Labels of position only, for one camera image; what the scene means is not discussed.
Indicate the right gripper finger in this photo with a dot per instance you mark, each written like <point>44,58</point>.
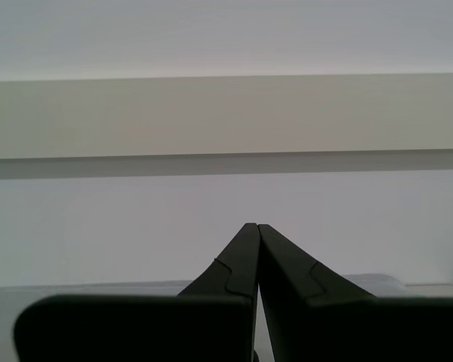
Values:
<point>362,332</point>
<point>136,328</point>

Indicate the beige wall rail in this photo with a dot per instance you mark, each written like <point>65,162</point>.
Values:
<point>226,117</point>

